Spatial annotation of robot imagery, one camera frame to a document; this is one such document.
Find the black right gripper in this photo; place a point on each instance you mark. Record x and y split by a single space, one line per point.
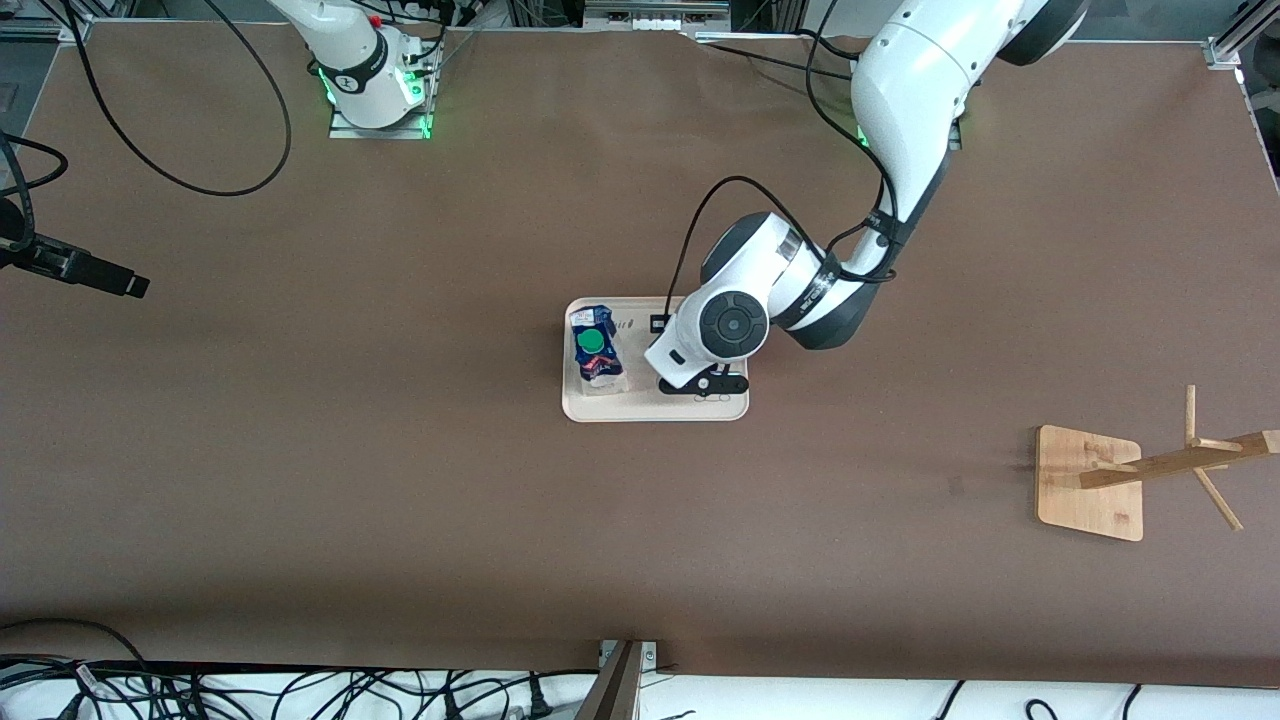
52 259

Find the blue white milk carton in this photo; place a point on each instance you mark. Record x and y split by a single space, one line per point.
595 365

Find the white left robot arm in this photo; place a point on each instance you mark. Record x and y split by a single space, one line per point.
900 90

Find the cream rabbit print tray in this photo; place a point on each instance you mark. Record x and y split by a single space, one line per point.
640 400

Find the brown table cover sheet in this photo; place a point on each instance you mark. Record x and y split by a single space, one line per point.
640 550

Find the wooden mug tree stand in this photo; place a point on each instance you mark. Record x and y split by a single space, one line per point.
1080 500

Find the aluminium corner profile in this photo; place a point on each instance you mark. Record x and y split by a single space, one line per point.
1222 50

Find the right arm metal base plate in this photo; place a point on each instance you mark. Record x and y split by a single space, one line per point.
345 132

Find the metal frame device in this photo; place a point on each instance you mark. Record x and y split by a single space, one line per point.
655 18

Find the aluminium profile bar with bracket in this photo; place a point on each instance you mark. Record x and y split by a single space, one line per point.
615 690

